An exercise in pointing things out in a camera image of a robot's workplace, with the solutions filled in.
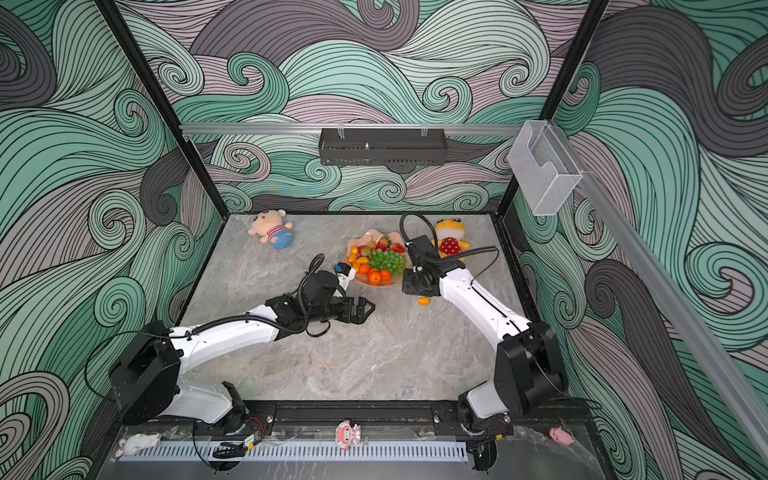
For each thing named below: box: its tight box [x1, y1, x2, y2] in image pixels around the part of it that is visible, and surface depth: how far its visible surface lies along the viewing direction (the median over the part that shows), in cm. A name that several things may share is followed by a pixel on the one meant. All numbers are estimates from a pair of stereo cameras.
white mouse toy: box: [115, 433, 161, 457], surface depth 70 cm
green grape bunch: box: [370, 248, 405, 275], surface depth 103 cm
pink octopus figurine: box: [335, 420, 361, 451], surface depth 70 cm
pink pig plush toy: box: [247, 209, 293, 250], surface depth 109 cm
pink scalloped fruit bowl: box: [344, 229, 411, 287], surface depth 103 cm
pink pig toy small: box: [548, 426, 574, 446], surface depth 71 cm
